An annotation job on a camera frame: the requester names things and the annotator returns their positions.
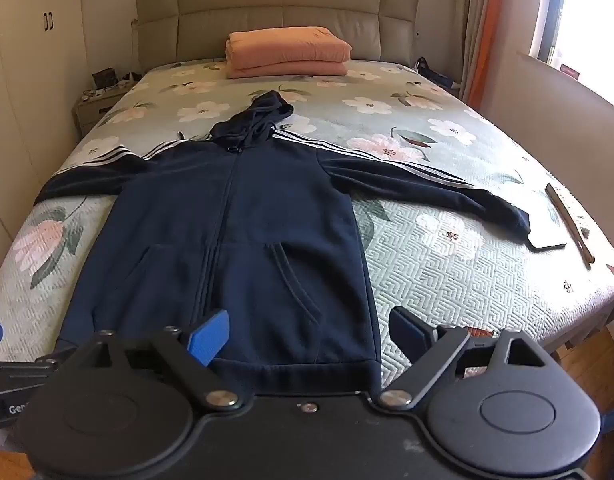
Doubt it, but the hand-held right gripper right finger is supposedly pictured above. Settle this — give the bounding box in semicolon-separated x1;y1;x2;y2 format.
378;306;559;410

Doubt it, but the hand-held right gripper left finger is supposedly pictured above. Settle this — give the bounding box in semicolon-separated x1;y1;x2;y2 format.
34;308;244;412

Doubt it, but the navy striped zip hoodie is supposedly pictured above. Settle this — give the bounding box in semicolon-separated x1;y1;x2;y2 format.
33;90;531;396

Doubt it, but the bed with floral bedspread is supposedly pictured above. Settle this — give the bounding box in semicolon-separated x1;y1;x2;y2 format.
0;57;614;378

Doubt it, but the wooden stick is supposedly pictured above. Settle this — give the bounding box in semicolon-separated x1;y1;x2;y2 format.
546;183;596;269

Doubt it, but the beige nightstand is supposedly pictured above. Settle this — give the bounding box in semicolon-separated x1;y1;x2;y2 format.
74;87;134;137

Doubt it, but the white wardrobe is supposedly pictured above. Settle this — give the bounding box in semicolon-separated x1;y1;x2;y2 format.
0;0;138;283

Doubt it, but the dark bag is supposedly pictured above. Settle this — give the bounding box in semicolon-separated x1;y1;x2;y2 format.
414;56;461;92

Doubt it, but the dark box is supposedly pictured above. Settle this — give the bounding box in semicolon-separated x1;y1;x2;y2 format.
92;67;118;90

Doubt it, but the folded pink blanket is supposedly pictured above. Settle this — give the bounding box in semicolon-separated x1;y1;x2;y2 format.
224;26;353;80

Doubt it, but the orange and beige curtain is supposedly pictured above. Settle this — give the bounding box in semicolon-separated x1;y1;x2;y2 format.
459;0;514;111

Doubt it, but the beige padded headboard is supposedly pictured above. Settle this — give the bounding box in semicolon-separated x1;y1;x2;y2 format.
135;0;420;74

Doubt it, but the window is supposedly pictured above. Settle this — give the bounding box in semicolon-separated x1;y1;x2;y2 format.
537;0;614;81

